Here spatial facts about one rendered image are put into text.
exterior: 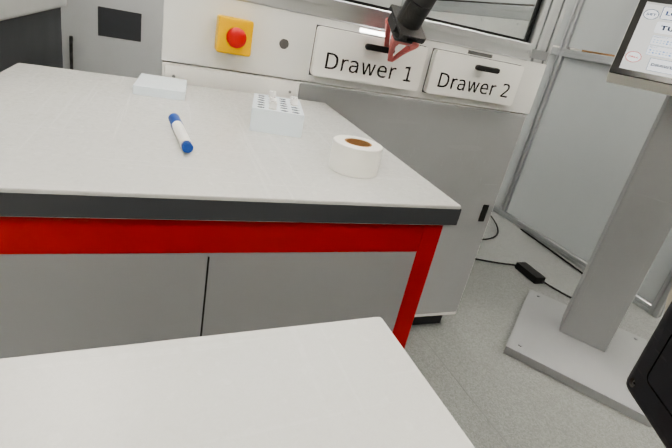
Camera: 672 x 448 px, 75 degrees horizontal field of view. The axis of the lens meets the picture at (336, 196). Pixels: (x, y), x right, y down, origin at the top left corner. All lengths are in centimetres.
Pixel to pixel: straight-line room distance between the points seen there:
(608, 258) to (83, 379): 167
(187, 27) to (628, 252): 151
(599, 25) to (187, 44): 221
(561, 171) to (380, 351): 249
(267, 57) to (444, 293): 99
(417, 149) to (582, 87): 161
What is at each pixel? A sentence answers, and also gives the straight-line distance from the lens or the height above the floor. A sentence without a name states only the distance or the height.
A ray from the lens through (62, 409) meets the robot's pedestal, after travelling 26.
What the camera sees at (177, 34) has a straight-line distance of 103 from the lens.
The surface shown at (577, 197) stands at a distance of 268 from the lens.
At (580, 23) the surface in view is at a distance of 285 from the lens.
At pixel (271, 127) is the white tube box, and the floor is 77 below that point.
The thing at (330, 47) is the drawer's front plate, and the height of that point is 89.
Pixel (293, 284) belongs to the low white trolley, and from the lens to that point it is 56.
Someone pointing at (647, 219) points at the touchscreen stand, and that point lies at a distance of 175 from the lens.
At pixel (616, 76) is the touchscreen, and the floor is 95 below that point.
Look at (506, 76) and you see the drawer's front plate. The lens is 133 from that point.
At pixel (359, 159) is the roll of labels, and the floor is 79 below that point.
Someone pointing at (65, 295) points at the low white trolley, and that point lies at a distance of 54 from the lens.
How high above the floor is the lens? 95
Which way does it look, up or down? 22 degrees down
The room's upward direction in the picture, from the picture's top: 12 degrees clockwise
